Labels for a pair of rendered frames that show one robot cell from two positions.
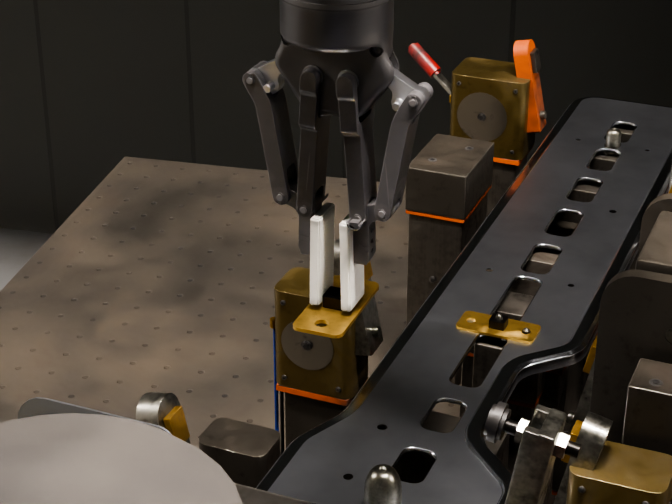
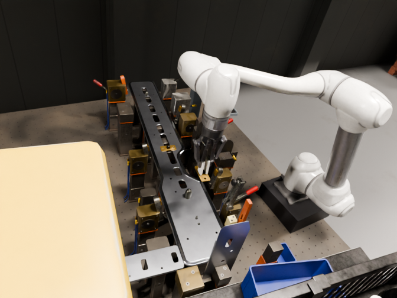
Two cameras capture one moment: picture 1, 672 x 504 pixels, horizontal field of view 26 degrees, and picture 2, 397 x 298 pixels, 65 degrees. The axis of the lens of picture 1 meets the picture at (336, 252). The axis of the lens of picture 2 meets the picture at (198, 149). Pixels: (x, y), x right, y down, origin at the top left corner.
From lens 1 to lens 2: 0.87 m
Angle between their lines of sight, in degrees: 43
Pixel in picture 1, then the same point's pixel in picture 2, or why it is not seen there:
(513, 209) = (144, 117)
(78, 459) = not seen: outside the picture
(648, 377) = (221, 156)
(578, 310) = (176, 138)
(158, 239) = (30, 137)
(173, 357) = not seen: hidden behind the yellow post
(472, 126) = (114, 96)
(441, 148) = (121, 107)
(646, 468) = (226, 171)
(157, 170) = (9, 116)
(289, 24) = (211, 135)
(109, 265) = not seen: hidden behind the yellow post
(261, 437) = (152, 190)
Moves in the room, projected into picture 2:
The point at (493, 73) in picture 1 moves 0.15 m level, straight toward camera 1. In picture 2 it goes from (116, 84) to (127, 96)
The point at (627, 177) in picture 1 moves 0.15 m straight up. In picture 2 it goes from (156, 103) to (158, 82)
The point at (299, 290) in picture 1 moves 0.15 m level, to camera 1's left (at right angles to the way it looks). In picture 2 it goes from (135, 156) to (108, 168)
